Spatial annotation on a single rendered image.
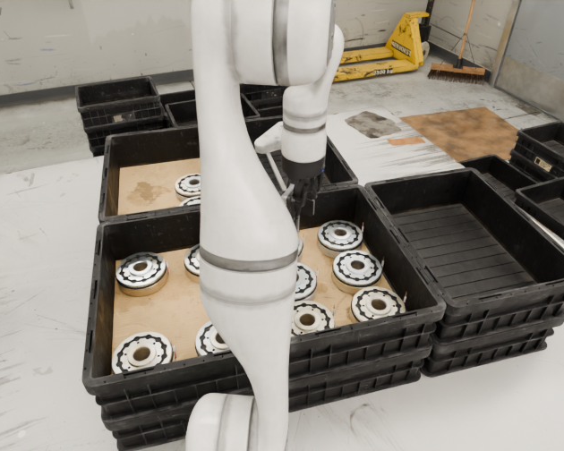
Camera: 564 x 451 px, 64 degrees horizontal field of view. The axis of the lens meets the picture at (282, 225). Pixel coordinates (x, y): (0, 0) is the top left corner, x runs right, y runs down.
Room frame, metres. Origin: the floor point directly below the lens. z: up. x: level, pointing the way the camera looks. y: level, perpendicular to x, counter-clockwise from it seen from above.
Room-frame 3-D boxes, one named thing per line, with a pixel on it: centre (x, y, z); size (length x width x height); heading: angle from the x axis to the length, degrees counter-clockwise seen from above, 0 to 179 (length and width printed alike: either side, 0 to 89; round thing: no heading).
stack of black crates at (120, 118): (2.24, 0.86, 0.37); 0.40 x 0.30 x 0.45; 112
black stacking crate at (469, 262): (0.73, -0.38, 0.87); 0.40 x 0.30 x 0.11; 14
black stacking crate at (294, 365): (0.66, -0.09, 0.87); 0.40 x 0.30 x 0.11; 14
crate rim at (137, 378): (0.58, 0.20, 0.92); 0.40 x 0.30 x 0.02; 14
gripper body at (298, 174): (0.67, -0.04, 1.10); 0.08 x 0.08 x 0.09
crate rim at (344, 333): (0.66, -0.09, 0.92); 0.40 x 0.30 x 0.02; 14
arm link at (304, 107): (0.66, -0.05, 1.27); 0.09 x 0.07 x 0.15; 81
